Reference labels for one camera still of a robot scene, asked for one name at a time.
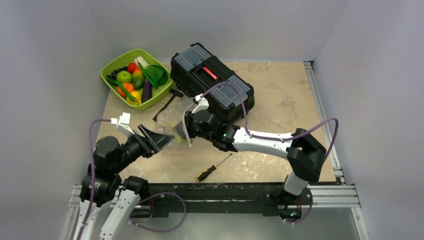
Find toy green apple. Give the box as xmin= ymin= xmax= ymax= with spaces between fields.
xmin=116 ymin=70 xmax=133 ymax=84

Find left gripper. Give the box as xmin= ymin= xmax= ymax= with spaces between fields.
xmin=112 ymin=123 xmax=174 ymax=173

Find toy lemon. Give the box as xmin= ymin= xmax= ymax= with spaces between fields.
xmin=126 ymin=90 xmax=143 ymax=106

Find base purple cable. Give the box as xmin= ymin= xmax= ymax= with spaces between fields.
xmin=129 ymin=192 xmax=187 ymax=233

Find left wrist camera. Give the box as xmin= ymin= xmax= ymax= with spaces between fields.
xmin=110 ymin=112 xmax=135 ymax=137

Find toy black grapes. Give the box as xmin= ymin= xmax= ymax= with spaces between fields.
xmin=106 ymin=66 xmax=128 ymax=81

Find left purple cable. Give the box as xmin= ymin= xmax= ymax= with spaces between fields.
xmin=75 ymin=118 xmax=120 ymax=240

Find yellow black screwdriver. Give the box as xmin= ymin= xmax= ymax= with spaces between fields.
xmin=196 ymin=153 xmax=233 ymax=182

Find green plastic bin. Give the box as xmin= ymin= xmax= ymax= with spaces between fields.
xmin=100 ymin=48 xmax=173 ymax=110

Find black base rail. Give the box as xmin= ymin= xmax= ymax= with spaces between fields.
xmin=130 ymin=182 xmax=313 ymax=220

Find black hammer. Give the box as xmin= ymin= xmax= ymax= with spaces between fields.
xmin=152 ymin=89 xmax=184 ymax=122

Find toy red strawberry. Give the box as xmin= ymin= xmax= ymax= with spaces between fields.
xmin=127 ymin=62 xmax=141 ymax=74

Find toy mango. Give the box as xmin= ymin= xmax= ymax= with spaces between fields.
xmin=132 ymin=70 xmax=145 ymax=90

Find black toolbox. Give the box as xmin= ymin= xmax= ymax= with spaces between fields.
xmin=170 ymin=42 xmax=255 ymax=124

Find toy orange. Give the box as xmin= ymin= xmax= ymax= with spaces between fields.
xmin=116 ymin=83 xmax=135 ymax=98

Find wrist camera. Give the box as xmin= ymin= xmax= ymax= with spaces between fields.
xmin=191 ymin=94 xmax=210 ymax=114
xmin=110 ymin=112 xmax=135 ymax=137

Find toy green onion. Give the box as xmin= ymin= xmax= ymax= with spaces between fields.
xmin=165 ymin=121 xmax=188 ymax=146

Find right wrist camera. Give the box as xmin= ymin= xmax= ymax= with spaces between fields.
xmin=191 ymin=94 xmax=210 ymax=114

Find toy green leaf vegetable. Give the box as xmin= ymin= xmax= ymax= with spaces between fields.
xmin=139 ymin=64 xmax=168 ymax=90

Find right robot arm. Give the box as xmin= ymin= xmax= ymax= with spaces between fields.
xmin=182 ymin=110 xmax=327 ymax=204

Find toy green bean pod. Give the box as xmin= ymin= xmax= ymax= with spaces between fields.
xmin=107 ymin=79 xmax=138 ymax=102

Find toy purple eggplant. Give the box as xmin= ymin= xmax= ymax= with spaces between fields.
xmin=141 ymin=79 xmax=153 ymax=103

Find clear zip top bag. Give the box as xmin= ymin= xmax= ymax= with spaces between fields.
xmin=155 ymin=98 xmax=194 ymax=148

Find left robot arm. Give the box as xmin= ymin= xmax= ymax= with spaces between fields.
xmin=73 ymin=118 xmax=174 ymax=240

